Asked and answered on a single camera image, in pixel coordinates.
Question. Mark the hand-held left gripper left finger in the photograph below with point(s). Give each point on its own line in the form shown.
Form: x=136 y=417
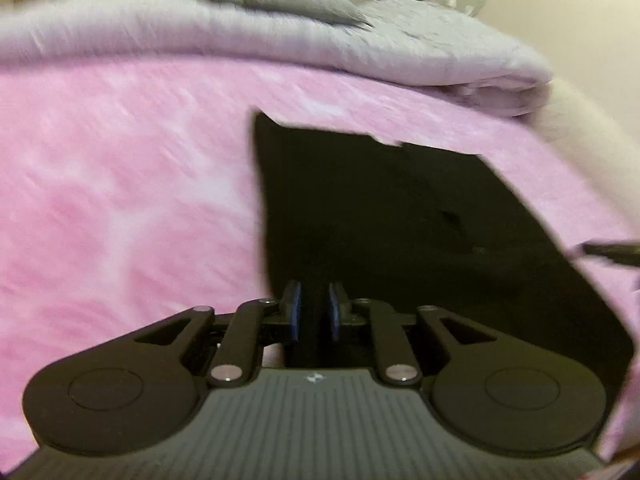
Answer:
x=295 y=315

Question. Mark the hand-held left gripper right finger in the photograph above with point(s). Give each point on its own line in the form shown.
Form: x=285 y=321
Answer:
x=334 y=315

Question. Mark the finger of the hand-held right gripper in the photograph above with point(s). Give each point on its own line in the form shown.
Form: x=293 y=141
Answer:
x=610 y=251

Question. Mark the black garment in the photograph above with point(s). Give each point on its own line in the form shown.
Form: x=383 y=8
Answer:
x=400 y=220

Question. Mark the cream mattress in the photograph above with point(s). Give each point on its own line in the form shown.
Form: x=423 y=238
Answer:
x=590 y=145

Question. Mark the pink rose blanket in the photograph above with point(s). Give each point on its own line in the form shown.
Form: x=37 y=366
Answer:
x=125 y=200

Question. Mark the lilac striped quilt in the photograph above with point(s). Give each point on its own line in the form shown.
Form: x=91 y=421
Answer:
x=150 y=25

